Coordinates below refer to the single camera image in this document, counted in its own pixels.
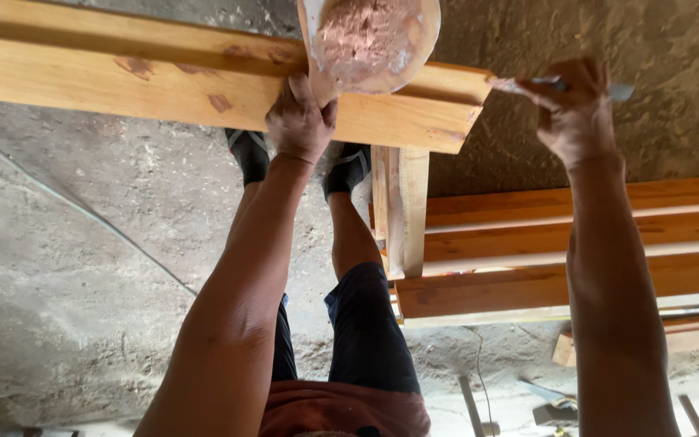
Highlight dark metal bar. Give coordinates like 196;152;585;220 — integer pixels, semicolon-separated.
678;394;699;437

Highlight grey metal bar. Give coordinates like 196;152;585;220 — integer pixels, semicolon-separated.
458;375;487;437

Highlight person's right hand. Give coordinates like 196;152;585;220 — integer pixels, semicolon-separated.
515;57;625;170

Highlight person's black shoe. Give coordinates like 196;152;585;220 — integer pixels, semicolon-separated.
225;127;272;188
323;142;373;202

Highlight person's right black shoe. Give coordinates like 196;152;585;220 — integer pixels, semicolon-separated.
323;142;373;202

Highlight brown moulded wooden plank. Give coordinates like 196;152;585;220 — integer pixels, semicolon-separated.
394;249;699;320
421;209;699;278
368;175;699;235

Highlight person's left hand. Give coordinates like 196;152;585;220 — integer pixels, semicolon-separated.
265;73;339;165

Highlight blue handled putty knife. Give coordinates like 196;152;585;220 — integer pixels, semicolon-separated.
488;75;637;103

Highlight person's red shirt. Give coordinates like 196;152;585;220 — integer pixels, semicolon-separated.
257;379;432;437

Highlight person's left black shoe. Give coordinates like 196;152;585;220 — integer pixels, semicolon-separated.
225;127;272;188

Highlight pink wood putty heap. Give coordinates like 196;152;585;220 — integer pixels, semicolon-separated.
312;0;424;87

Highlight grey hand tool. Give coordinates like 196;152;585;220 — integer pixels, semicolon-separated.
517;379;580;427

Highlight thin black cable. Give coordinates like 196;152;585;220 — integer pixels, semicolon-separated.
462;326;497;437

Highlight person's right leg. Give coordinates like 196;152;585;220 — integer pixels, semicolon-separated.
326;192;387;282

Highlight person's dark shorts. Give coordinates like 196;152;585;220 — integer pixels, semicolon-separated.
269;261;423;395

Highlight pale wooden trestle post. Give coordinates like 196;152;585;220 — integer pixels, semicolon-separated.
370;144;431;281

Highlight round wooden putty board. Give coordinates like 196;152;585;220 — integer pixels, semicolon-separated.
297;0;443;109

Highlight long moulded wooden plank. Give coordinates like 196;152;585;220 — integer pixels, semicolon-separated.
0;0;497;156

